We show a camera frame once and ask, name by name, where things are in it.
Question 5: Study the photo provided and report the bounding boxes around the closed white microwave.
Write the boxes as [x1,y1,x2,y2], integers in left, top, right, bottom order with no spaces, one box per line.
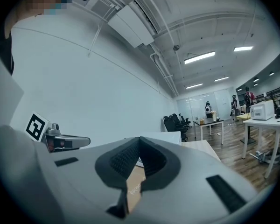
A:
[250,101,275,121]

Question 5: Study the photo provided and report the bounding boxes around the dark table with white legs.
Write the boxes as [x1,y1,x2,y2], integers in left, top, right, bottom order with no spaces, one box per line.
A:
[192,118,224,146]

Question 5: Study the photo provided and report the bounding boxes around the grey metal device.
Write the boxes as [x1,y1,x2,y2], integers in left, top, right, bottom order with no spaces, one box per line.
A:
[249,148,280,165]

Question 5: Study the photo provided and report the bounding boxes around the person's head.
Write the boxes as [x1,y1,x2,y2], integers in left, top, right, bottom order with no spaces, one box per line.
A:
[4,0,73,39]

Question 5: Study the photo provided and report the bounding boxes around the white ceiling air conditioner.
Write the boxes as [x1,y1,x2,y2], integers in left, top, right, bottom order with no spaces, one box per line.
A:
[107,5,155,49]

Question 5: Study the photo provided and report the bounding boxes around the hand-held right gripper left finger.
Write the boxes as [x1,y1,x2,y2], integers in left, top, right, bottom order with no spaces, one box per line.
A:
[36,136,140,224]

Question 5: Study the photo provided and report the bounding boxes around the black railing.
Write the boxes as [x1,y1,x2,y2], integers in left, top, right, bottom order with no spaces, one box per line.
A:
[254,83,280,102]

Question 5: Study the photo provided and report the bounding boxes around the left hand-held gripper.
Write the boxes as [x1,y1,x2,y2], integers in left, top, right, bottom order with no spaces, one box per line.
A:
[25,112,91,153]

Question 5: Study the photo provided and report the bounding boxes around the beige checkered tablecloth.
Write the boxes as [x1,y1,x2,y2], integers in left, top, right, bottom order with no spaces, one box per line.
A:
[182,140,221,162]

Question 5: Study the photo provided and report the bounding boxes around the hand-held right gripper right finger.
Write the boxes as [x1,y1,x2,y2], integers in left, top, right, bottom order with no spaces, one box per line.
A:
[130,136,259,224]

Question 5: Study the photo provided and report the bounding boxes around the person's black shirt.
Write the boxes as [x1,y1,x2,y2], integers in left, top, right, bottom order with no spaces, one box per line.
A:
[0,30,15,77]

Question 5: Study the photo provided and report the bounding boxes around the white ceiling pipes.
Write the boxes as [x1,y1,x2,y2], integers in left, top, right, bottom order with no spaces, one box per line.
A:
[150,43,179,97]

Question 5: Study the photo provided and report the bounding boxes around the yellow table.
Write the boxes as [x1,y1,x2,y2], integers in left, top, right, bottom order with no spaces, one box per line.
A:
[236,112,252,122]

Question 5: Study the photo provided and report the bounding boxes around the black office chair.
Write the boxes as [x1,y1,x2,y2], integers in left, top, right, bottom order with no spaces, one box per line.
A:
[170,113,190,129]
[177,112,192,129]
[163,115,188,142]

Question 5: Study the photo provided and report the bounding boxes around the white and black robot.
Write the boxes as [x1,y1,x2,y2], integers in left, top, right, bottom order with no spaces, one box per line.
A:
[204,101,213,119]

